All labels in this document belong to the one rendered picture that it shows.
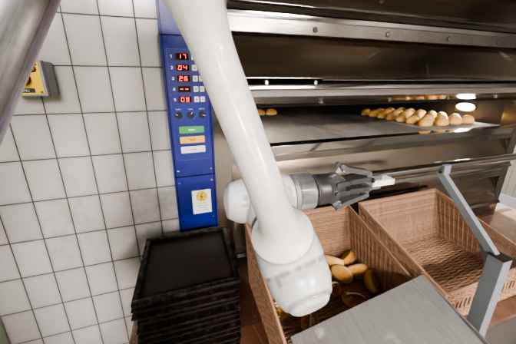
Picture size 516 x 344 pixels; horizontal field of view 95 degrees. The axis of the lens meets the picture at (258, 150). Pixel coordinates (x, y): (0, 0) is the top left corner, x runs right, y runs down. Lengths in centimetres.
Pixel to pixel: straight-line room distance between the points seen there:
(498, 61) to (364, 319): 153
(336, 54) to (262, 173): 89
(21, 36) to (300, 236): 43
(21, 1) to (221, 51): 22
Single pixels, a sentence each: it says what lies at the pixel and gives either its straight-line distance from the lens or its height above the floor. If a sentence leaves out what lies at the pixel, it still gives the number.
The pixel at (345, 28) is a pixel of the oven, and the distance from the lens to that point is 116.
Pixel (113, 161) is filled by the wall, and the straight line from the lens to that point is 101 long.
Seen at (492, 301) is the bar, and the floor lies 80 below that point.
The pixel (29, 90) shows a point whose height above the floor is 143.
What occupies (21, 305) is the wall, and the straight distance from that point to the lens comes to 141.
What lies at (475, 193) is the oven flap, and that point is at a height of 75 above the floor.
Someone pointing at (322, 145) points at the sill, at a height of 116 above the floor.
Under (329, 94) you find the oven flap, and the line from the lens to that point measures 94.
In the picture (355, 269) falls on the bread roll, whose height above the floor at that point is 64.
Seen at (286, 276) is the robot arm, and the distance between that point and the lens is 40.
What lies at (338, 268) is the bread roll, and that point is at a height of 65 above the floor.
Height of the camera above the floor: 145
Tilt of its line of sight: 16 degrees down
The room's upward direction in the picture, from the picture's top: straight up
